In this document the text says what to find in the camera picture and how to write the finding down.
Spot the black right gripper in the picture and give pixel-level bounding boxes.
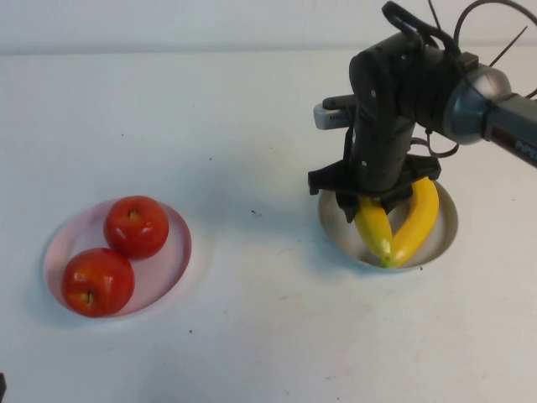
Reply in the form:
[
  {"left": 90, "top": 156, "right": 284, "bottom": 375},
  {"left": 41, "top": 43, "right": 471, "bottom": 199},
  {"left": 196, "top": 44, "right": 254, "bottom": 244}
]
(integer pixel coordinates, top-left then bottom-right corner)
[{"left": 308, "top": 120, "right": 442, "bottom": 224}]

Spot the small yellow banana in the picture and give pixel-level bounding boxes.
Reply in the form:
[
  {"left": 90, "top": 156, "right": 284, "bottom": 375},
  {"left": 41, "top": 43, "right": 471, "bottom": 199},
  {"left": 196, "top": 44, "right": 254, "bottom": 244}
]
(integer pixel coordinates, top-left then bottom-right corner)
[{"left": 354, "top": 196, "right": 396, "bottom": 269}]

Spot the large yellow banana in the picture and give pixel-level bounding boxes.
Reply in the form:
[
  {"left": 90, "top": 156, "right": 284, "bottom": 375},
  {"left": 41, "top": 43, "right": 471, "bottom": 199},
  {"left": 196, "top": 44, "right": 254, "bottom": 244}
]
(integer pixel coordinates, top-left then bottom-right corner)
[{"left": 390, "top": 175, "right": 441, "bottom": 270}]

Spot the red apple orange-yellow side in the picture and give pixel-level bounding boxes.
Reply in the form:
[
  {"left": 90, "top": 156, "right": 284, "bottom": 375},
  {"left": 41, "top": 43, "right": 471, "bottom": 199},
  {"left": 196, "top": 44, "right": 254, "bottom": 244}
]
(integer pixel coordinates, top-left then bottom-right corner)
[{"left": 61, "top": 248, "right": 136, "bottom": 319}]

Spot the red apple small yellow spot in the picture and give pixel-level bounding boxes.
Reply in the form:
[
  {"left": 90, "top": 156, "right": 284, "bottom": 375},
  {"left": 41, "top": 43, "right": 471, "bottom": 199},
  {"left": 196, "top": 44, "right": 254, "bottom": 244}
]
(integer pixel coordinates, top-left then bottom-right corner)
[{"left": 103, "top": 196, "right": 170, "bottom": 260}]

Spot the grey-blue round plate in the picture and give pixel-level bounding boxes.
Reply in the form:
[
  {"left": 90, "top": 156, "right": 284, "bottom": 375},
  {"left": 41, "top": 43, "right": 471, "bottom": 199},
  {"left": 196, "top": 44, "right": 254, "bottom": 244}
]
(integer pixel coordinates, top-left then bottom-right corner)
[{"left": 317, "top": 178, "right": 459, "bottom": 274}]

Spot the pink round plate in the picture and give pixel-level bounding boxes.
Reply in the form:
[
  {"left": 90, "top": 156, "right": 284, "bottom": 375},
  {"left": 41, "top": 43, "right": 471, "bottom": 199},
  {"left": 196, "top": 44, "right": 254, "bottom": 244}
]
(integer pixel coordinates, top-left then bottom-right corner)
[{"left": 44, "top": 199, "right": 193, "bottom": 318}]

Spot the black zip tie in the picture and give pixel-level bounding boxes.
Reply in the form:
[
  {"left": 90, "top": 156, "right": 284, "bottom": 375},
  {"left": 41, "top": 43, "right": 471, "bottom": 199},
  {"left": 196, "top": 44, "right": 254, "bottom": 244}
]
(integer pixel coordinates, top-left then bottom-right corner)
[
  {"left": 490, "top": 25, "right": 529, "bottom": 68},
  {"left": 426, "top": 0, "right": 442, "bottom": 33}
]

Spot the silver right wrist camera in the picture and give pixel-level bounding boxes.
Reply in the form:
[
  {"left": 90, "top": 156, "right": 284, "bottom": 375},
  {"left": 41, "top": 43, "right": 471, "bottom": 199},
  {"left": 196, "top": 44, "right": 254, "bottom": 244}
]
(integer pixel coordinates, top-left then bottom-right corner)
[{"left": 313, "top": 103, "right": 356, "bottom": 130}]

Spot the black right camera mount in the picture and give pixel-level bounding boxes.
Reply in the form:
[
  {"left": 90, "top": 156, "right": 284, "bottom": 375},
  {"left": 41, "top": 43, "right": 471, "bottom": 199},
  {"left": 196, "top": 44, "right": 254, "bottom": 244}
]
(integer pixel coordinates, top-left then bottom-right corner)
[{"left": 321, "top": 95, "right": 357, "bottom": 110}]

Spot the thin black right camera cable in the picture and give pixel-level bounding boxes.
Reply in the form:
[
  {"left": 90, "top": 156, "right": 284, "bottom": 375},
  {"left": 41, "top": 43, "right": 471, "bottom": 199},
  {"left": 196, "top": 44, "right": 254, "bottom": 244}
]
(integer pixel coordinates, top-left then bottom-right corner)
[{"left": 409, "top": 0, "right": 537, "bottom": 160}]

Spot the thick black right cable loop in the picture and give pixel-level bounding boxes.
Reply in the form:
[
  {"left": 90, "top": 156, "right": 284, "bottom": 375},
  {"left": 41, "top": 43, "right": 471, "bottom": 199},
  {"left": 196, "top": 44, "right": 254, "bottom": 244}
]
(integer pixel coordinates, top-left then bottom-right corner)
[{"left": 380, "top": 1, "right": 454, "bottom": 47}]

